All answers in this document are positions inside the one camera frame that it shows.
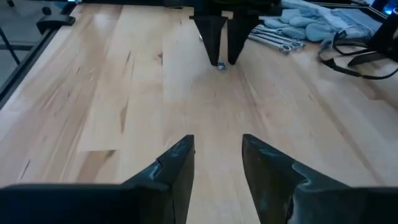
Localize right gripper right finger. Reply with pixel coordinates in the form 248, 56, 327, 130
241, 133, 398, 224

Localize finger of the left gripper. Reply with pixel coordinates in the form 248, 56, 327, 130
226, 14, 261, 66
193, 15, 228, 67

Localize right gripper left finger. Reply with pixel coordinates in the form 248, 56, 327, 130
0, 134, 196, 224

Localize silver combination wrench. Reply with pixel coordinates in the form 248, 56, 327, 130
248, 33, 292, 55
251, 29, 301, 50
254, 25, 306, 48

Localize grey blue wrench pouch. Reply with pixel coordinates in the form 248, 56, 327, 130
259, 0, 384, 43

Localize black framed safety glasses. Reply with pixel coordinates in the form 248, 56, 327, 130
317, 29, 398, 80

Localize black clamp bracket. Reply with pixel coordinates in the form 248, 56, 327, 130
36, 14, 76, 35

